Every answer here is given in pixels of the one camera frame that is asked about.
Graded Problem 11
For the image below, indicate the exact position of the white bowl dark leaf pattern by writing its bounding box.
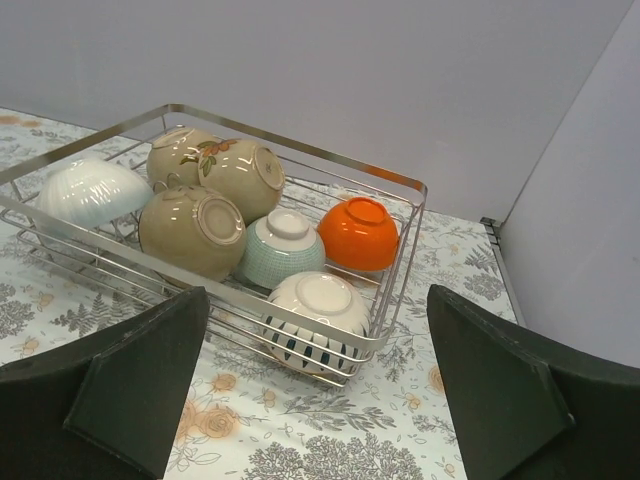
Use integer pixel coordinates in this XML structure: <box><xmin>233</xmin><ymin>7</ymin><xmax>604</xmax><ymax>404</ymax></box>
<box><xmin>261</xmin><ymin>271</ymin><xmax>371</xmax><ymax>375</ymax></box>

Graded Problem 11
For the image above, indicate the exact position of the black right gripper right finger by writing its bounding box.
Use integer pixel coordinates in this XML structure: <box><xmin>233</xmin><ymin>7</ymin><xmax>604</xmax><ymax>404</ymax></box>
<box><xmin>427</xmin><ymin>285</ymin><xmax>639</xmax><ymax>479</ymax></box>

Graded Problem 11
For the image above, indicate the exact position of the white ribbed bowl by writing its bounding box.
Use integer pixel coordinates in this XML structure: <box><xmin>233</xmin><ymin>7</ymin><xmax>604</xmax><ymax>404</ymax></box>
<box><xmin>35</xmin><ymin>158</ymin><xmax>154</xmax><ymax>229</ymax></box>

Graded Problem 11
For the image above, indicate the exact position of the beige bowl front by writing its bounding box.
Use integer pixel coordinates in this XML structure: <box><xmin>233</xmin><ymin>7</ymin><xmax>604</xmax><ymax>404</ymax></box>
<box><xmin>138</xmin><ymin>186</ymin><xmax>247</xmax><ymax>282</ymax></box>

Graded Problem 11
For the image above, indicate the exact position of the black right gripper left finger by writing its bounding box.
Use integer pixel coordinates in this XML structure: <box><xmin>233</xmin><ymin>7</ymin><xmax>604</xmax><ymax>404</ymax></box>
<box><xmin>1</xmin><ymin>287</ymin><xmax>209</xmax><ymax>479</ymax></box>

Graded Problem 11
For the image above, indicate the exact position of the beige bowl orange flower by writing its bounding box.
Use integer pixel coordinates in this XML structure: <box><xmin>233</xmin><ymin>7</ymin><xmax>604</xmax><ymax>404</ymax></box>
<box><xmin>197</xmin><ymin>138</ymin><xmax>286</xmax><ymax>225</ymax></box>

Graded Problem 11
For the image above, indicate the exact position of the metal wire dish rack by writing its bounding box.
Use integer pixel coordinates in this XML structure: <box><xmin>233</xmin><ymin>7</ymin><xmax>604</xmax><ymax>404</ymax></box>
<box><xmin>1</xmin><ymin>103</ymin><xmax>427</xmax><ymax>388</ymax></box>

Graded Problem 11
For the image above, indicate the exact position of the pale green patterned bowl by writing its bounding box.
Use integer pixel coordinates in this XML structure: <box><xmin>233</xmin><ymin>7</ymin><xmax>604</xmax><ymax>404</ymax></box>
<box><xmin>234</xmin><ymin>208</ymin><xmax>326</xmax><ymax>290</ymax></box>

